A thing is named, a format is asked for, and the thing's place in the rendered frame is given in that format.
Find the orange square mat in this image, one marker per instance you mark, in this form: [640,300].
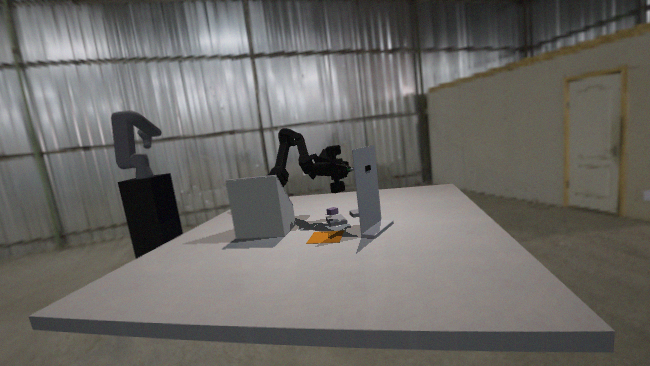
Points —
[326,237]

